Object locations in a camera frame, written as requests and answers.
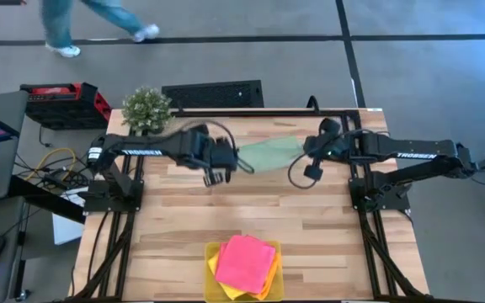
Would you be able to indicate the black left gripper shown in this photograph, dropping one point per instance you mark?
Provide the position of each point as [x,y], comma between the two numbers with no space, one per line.
[213,151]

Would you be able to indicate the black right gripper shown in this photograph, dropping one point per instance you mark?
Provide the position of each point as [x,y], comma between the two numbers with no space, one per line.
[331,145]

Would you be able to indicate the green microfiber towel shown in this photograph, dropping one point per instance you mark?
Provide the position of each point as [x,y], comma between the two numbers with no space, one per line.
[272,153]

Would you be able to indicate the pink microfiber towel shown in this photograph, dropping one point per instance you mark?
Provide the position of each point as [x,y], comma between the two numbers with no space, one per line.
[244,263]

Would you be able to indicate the orange microfiber towel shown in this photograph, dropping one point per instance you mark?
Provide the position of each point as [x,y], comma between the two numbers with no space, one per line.
[274,273]

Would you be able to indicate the yellow microfiber towel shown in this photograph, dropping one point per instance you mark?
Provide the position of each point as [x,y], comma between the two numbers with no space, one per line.
[225,290]

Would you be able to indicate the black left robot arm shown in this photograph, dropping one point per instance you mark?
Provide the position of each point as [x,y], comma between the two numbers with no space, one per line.
[141,149]

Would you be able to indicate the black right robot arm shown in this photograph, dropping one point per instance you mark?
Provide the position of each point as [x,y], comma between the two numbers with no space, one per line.
[415,151]

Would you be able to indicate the black curved hook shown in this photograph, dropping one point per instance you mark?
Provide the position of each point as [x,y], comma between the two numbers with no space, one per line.
[313,103]

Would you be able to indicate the small potted green plant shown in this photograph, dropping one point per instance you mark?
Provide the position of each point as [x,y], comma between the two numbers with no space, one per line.
[145,109]

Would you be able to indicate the person's white shoe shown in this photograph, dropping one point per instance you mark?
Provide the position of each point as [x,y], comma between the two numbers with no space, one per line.
[146,33]
[65,51]

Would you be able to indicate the yellow translucent plastic tray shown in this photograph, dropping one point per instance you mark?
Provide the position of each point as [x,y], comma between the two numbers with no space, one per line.
[209,293]

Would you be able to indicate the red and black case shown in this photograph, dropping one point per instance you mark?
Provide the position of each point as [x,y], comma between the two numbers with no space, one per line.
[65,107]

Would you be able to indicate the white paper sheet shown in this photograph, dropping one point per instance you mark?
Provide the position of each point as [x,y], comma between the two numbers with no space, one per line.
[65,229]

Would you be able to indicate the person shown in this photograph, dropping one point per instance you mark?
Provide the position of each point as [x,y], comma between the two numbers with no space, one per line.
[57,21]

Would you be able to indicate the black aluminium table frame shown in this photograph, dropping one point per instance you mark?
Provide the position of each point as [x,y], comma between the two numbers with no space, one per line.
[268,113]

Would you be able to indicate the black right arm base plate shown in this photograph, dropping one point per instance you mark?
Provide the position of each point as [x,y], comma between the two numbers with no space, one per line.
[398,202]

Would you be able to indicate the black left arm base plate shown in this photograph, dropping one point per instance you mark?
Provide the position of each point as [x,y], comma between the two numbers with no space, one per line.
[99,202]

